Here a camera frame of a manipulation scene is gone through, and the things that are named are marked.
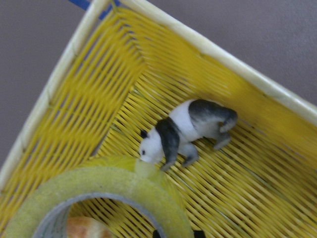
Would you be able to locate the panda figurine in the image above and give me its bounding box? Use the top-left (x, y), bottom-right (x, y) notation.
top-left (139, 99), bottom-right (238, 171)

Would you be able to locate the yellow tape roll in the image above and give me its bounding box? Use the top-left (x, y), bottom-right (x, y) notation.
top-left (5, 158), bottom-right (194, 238)

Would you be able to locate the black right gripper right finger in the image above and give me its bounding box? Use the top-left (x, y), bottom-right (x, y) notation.
top-left (194, 230), bottom-right (204, 238)

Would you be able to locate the toy croissant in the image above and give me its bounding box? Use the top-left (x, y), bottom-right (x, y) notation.
top-left (66, 217), bottom-right (113, 238)

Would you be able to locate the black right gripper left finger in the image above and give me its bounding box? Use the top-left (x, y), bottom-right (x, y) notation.
top-left (152, 230), bottom-right (161, 238)

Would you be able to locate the yellow woven basket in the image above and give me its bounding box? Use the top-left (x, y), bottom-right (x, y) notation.
top-left (0, 0), bottom-right (317, 238)

